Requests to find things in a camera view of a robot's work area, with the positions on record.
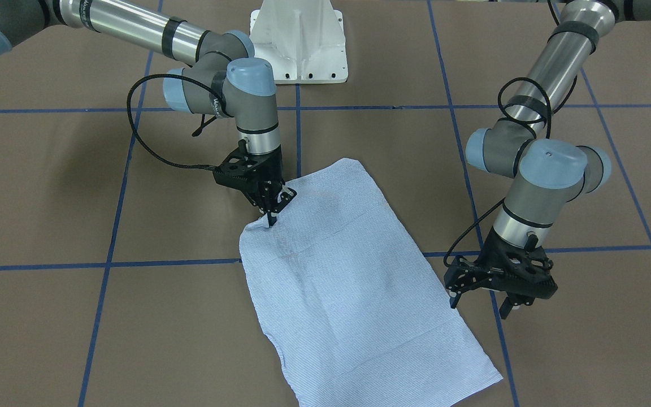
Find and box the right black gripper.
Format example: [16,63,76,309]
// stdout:
[214,141,297,228]

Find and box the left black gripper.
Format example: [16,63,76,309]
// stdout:
[444,230,558,320]

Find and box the light blue striped shirt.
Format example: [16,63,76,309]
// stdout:
[238,159,503,406]

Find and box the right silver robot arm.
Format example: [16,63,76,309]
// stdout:
[0,1,297,226]

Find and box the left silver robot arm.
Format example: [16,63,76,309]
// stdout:
[442,1,651,319]

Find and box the white camera stand pedestal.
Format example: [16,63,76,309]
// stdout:
[250,1,349,85]

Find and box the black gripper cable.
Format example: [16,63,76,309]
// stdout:
[127,73,219,170]

